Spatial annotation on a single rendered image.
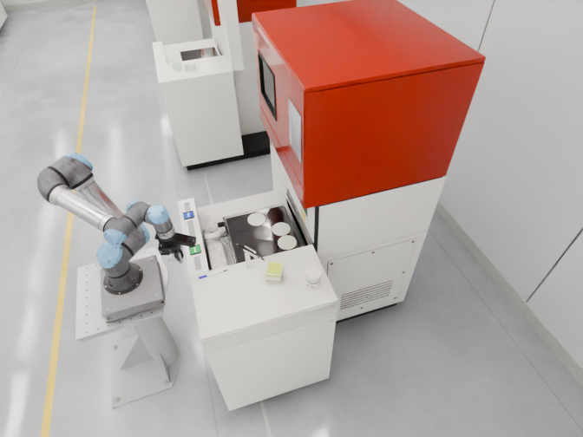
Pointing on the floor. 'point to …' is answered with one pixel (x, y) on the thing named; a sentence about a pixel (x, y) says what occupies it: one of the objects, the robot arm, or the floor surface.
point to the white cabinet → (274, 363)
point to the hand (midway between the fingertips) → (182, 258)
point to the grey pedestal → (144, 362)
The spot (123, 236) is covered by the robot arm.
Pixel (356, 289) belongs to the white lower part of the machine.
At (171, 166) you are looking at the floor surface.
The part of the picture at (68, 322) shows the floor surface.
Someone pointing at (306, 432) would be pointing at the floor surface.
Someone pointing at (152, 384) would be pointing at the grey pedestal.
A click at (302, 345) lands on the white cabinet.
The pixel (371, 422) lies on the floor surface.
